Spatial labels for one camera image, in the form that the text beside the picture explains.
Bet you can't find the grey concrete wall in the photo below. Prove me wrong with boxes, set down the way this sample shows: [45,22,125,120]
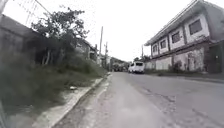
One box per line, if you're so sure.
[0,13,48,68]

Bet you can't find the grassy overgrown bank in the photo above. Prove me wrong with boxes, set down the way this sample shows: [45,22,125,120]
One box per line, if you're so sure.
[0,54,108,116]

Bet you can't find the pale concrete kerb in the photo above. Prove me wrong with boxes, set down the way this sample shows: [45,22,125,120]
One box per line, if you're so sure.
[31,72,113,128]

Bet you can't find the utility pole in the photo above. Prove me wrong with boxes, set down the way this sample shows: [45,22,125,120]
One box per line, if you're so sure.
[103,41,109,69]
[98,25,104,66]

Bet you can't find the leafy tree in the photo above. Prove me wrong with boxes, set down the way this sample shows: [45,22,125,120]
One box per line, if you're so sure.
[30,7,90,66]

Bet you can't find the overhead wires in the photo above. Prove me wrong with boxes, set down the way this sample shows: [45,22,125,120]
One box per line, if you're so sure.
[13,0,54,26]

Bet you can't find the house behind tree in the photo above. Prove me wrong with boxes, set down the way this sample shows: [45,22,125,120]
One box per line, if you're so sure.
[75,39,99,63]

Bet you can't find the two-storey pale building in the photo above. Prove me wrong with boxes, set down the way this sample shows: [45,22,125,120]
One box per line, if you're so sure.
[143,0,224,74]

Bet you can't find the white van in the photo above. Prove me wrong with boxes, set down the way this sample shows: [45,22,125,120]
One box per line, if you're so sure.
[127,61,146,75]

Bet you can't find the grey asphalt road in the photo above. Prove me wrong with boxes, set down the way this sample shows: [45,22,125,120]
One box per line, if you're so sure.
[49,71,224,128]

